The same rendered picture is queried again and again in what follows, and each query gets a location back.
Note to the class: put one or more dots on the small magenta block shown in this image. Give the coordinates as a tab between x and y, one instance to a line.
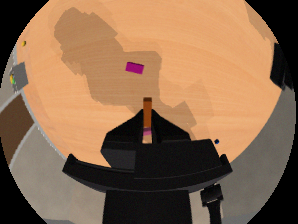
134	67

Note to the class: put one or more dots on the pink rod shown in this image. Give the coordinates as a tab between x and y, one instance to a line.
147	131

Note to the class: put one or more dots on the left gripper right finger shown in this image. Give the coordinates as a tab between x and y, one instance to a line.
166	131

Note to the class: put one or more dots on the orange rod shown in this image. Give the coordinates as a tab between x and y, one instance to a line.
147	108

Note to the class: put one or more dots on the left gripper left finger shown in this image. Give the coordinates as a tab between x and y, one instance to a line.
130	130

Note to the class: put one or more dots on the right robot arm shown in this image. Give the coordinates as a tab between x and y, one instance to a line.
285	75

